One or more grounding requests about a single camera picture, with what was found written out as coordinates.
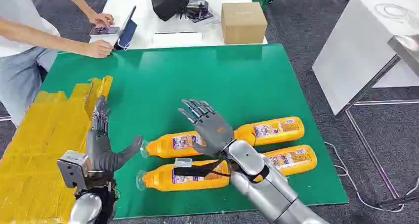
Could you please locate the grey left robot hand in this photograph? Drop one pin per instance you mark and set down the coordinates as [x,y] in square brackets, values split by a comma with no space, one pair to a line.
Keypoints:
[98,153]

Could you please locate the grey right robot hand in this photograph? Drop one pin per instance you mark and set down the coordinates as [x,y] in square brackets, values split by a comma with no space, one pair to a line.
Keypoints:
[212,132]

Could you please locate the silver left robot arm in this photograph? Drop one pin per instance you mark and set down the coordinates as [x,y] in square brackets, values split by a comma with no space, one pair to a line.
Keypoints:
[85,209]

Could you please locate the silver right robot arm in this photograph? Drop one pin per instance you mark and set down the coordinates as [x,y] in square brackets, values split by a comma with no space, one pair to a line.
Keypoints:
[268,193]

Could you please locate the orange drink bottle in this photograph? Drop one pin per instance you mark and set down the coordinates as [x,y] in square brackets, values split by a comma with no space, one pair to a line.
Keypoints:
[278,130]
[294,160]
[163,147]
[157,181]

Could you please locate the green table mat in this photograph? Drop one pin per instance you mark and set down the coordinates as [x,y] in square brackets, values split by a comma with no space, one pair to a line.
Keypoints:
[196,78]

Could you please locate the yellow sheet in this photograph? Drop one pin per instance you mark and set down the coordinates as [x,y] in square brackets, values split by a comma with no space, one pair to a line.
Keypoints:
[39,144]

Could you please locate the person's right hand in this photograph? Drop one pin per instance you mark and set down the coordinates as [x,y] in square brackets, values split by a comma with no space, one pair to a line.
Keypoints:
[98,49]

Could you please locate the person's hand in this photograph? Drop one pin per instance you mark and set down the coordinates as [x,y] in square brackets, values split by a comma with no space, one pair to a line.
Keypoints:
[102,19]
[98,49]

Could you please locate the brown cardboard box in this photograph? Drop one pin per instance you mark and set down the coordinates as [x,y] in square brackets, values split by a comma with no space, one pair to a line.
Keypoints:
[244,24]

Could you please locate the person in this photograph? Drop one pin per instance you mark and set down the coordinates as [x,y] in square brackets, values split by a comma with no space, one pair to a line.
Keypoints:
[19,71]

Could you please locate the smartphone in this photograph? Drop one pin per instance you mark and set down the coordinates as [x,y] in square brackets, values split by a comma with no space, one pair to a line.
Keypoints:
[104,31]

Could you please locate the black handheld device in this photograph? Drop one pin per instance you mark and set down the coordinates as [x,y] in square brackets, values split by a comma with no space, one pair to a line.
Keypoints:
[197,7]

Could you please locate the dark blue tablet case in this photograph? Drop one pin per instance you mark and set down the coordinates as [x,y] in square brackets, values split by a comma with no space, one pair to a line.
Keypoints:
[128,31]

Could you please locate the person's left hand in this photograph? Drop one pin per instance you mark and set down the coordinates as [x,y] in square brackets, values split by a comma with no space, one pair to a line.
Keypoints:
[102,19]

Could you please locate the black bag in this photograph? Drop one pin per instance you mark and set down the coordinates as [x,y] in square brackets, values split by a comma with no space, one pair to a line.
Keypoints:
[168,1]

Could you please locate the white table with steel legs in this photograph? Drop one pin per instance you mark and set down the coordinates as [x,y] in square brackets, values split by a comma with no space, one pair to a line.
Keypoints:
[353,52]

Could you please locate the grey steel plate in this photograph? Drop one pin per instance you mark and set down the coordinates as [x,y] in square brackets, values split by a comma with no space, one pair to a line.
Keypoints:
[407,50]

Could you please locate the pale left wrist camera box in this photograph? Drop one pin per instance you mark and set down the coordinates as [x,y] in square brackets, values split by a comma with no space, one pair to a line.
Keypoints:
[72,168]

